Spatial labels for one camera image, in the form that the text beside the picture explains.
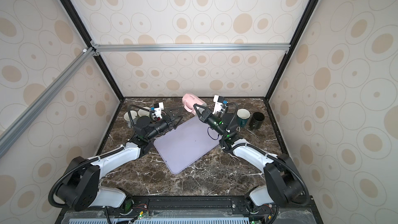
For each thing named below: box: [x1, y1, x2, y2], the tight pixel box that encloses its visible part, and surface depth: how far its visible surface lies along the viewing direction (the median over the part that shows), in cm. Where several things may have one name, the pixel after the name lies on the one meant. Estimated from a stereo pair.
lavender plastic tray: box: [153, 115, 222, 175], surface depth 97 cm
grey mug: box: [123, 109, 138, 129], surface depth 99 cm
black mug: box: [249, 111, 265, 131], surface depth 99 cm
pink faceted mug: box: [181, 93, 207, 116], surface depth 75 cm
